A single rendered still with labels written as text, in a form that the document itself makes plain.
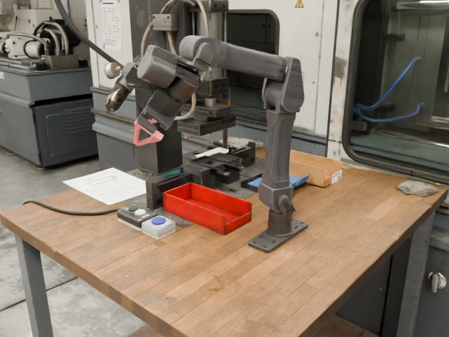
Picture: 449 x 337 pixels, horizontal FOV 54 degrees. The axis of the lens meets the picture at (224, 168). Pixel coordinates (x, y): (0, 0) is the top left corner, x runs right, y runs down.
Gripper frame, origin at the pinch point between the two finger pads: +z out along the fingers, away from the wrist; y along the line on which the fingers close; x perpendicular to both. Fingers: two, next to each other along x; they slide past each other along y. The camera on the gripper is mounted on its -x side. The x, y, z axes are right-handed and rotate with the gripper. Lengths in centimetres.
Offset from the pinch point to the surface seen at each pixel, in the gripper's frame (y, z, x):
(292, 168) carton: -44, 11, 53
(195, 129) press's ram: -30.4, 13.3, 14.7
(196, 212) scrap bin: -4.4, 17.4, 26.4
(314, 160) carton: -53, 8, 61
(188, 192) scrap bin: -19.0, 26.7, 24.8
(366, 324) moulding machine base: -37, 48, 133
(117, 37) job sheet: -172, 97, -35
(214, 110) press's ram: -36.5, 7.2, 16.3
